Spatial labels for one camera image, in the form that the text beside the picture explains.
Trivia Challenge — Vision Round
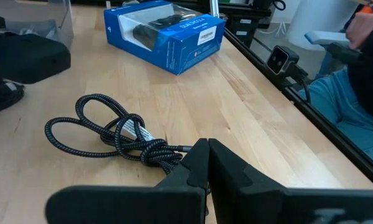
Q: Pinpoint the clear plastic bin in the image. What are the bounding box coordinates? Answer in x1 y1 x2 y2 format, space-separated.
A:
0 0 75 49

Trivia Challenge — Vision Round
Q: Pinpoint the black table-level camera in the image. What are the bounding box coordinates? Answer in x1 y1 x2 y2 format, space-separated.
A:
265 45 310 86

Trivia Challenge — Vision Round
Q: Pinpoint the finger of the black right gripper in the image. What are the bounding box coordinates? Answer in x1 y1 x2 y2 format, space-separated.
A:
0 76 25 117

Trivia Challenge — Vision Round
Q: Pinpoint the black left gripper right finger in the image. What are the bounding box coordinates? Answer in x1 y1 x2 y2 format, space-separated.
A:
208 138 373 224

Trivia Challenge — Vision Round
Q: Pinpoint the person's leg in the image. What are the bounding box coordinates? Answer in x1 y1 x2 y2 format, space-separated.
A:
298 68 373 171

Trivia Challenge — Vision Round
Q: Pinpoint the black aluminium table frame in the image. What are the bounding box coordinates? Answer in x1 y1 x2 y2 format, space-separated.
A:
186 0 373 190

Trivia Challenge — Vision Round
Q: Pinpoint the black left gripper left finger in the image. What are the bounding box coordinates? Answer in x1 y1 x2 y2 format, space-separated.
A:
45 138 211 224

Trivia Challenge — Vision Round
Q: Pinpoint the grey chair armrest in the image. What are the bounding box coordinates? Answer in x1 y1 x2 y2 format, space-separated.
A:
304 30 351 47

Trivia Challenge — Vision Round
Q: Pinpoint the orange handheld object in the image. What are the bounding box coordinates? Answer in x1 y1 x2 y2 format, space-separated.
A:
359 0 373 15

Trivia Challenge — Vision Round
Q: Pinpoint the white round container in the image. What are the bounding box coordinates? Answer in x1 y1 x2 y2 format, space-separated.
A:
285 0 361 52

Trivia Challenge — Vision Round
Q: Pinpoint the blue game controller box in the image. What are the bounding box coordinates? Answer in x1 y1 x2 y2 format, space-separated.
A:
103 0 226 77

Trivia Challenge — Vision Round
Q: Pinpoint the white vertical post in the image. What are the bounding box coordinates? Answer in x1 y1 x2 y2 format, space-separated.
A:
209 0 221 19

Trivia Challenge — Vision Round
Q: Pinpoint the person's forearm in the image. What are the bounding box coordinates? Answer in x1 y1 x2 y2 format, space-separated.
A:
347 26 373 124

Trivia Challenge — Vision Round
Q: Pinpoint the black braided USB-C cable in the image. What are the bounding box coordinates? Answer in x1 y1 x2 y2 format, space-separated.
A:
44 93 194 175

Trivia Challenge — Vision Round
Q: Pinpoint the person's hand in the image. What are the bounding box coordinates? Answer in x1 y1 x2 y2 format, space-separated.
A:
345 8 373 50

